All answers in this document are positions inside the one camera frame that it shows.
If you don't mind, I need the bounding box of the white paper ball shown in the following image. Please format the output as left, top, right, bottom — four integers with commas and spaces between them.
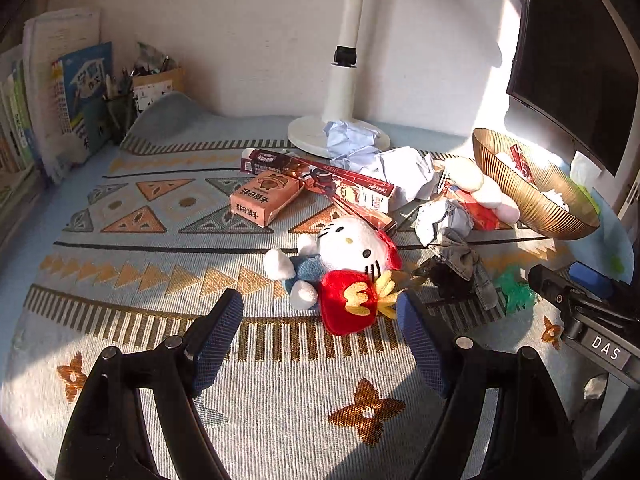
378, 146, 439, 206

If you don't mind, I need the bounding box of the hello kitty plush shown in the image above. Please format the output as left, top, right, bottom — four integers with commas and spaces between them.
262, 216, 402, 336

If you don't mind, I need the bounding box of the orange small snack box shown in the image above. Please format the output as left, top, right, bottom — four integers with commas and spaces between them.
230, 171, 303, 228

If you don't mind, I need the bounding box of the brown long snack box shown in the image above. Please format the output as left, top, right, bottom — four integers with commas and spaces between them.
240, 148, 395, 214

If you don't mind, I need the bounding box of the red long snack box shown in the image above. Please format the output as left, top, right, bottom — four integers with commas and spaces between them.
303, 177, 397, 234

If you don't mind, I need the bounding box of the paper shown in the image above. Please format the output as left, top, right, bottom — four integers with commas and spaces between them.
323, 120, 381, 172

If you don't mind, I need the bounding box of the grid paper ball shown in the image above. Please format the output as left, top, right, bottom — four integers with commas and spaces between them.
413, 200, 474, 246

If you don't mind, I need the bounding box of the blue round placemat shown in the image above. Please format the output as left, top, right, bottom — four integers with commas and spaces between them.
566, 190, 634, 284

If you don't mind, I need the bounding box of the amber ribbed glass bowl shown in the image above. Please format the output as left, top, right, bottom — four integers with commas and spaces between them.
473, 128, 600, 240

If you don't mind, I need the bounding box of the green tissue pack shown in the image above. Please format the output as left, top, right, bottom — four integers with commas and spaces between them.
570, 151, 601, 214

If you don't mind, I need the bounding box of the grey crumpled cloth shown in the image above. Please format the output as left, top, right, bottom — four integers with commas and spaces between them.
427, 228, 499, 311

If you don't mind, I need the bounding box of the red snack packet in bowl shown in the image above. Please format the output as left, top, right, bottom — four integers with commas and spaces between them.
510, 144, 535, 185

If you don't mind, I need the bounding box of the patterned woven table mat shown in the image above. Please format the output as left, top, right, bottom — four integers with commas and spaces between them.
0, 91, 616, 480

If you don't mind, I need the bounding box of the black monitor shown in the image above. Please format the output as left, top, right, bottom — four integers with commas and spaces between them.
508, 0, 639, 174

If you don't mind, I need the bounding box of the cardboard pen holder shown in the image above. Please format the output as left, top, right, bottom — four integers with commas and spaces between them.
132, 67, 184, 114

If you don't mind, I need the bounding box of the white desk lamp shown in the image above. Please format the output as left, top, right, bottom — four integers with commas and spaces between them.
288, 0, 370, 158

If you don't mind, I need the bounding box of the stack of books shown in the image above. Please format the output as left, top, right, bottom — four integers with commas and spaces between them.
0, 6, 114, 187

